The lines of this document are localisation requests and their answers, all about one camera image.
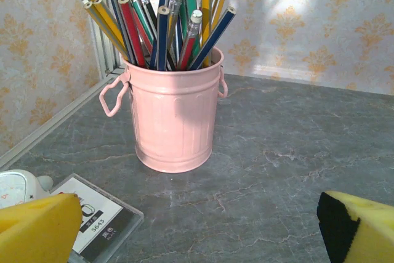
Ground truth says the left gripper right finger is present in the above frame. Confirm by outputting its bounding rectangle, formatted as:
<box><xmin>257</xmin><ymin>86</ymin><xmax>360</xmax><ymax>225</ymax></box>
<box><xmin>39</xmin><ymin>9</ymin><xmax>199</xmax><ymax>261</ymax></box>
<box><xmin>316</xmin><ymin>190</ymin><xmax>394</xmax><ymax>263</ymax></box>

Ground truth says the green pencil with eraser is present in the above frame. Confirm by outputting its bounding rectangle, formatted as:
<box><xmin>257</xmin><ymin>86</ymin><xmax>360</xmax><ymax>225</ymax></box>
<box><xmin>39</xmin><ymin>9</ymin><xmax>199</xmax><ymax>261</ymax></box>
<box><xmin>127</xmin><ymin>0</ymin><xmax>156</xmax><ymax>47</ymax></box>

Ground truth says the grey pencil with eraser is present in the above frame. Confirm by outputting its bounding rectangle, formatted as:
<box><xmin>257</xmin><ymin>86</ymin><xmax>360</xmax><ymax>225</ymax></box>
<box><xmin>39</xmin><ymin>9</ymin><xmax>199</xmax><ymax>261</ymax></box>
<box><xmin>166</xmin><ymin>0</ymin><xmax>185</xmax><ymax>63</ymax></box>

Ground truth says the pink metal bucket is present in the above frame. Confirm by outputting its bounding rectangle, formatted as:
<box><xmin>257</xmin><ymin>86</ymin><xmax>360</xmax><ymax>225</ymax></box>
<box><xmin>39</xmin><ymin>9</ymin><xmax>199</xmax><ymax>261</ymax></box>
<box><xmin>98</xmin><ymin>46</ymin><xmax>229</xmax><ymax>174</ymax></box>

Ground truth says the clear label card case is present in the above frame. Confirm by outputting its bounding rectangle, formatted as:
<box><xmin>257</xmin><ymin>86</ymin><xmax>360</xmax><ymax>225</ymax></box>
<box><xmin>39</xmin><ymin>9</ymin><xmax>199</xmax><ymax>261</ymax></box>
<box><xmin>49</xmin><ymin>173</ymin><xmax>145</xmax><ymax>263</ymax></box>

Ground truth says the aluminium frame post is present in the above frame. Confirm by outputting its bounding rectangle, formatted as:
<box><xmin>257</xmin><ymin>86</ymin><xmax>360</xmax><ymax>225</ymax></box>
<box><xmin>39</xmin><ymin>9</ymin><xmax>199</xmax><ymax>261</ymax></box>
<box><xmin>81</xmin><ymin>0</ymin><xmax>127</xmax><ymax>76</ymax></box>

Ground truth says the red pencil with eraser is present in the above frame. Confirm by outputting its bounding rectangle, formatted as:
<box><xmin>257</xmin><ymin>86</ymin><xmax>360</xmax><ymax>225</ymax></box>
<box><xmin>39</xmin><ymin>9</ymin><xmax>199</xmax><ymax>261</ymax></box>
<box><xmin>177</xmin><ymin>9</ymin><xmax>204</xmax><ymax>71</ymax></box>

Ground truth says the aluminium frame rail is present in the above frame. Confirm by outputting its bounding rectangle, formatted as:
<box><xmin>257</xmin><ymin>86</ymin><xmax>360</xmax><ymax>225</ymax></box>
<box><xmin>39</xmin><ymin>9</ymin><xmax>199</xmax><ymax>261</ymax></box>
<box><xmin>0</xmin><ymin>73</ymin><xmax>124</xmax><ymax>168</ymax></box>
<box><xmin>223</xmin><ymin>64</ymin><xmax>394</xmax><ymax>96</ymax></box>

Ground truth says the white square timer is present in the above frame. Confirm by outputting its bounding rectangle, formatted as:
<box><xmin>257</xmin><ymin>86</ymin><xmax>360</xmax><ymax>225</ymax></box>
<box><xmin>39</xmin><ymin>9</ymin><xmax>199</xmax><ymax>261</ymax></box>
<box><xmin>0</xmin><ymin>169</ymin><xmax>54</xmax><ymax>210</ymax></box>

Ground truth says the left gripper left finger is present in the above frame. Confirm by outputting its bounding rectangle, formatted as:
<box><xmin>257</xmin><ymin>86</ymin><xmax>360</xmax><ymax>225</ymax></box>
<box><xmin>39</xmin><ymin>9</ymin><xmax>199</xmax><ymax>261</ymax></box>
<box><xmin>0</xmin><ymin>193</ymin><xmax>83</xmax><ymax>263</ymax></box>

